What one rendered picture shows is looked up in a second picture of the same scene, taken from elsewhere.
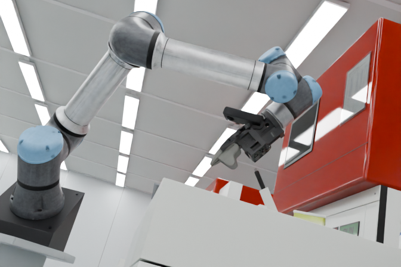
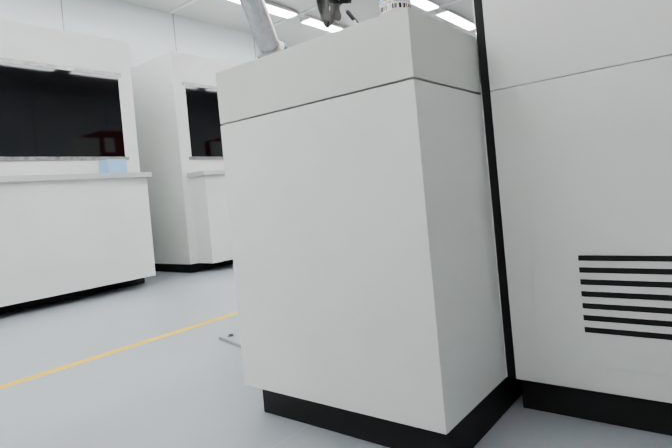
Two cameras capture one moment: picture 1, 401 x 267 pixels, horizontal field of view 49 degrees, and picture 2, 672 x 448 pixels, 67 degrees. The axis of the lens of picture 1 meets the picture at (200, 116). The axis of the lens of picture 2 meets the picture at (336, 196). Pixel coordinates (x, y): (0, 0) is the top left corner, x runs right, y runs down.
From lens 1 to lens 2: 1.19 m
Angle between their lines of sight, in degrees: 49
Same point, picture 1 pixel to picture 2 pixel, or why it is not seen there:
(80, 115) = (263, 45)
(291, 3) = not seen: outside the picture
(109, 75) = (248, 9)
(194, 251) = (239, 106)
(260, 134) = not seen: outside the picture
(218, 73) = not seen: outside the picture
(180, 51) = not seen: outside the picture
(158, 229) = (222, 104)
